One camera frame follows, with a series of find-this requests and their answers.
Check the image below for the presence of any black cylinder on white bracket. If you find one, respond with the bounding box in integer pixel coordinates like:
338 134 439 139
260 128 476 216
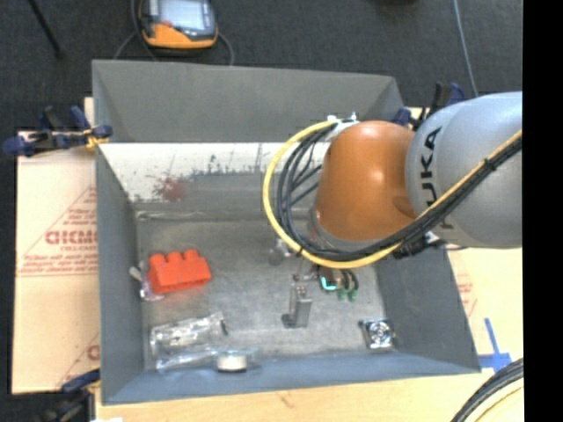
267 236 294 267

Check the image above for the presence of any brown cardboard board, red print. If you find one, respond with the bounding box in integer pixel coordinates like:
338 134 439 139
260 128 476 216
10 96 523 396

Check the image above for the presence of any shiny square metal piece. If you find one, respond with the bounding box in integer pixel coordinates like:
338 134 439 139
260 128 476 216
359 317 396 352

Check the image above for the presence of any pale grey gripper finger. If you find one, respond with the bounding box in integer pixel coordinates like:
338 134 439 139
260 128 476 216
288 281 300 325
296 284 314 329

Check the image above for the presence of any clear plastic bottle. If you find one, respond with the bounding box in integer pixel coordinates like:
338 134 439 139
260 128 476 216
149 310 230 359

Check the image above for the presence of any clear purple plastic piece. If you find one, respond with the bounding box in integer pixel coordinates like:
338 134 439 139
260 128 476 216
128 260 166 303

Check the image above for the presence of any clear plastic packet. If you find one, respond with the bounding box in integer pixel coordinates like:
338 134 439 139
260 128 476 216
154 347 221 374

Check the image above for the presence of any white round cap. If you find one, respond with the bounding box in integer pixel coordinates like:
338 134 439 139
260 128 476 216
216 351 249 374

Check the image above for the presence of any grey metal bin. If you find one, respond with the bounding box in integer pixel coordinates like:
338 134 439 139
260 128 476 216
91 59 482 406

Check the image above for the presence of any orange-red toy brick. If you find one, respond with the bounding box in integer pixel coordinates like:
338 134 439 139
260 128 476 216
146 248 213 295

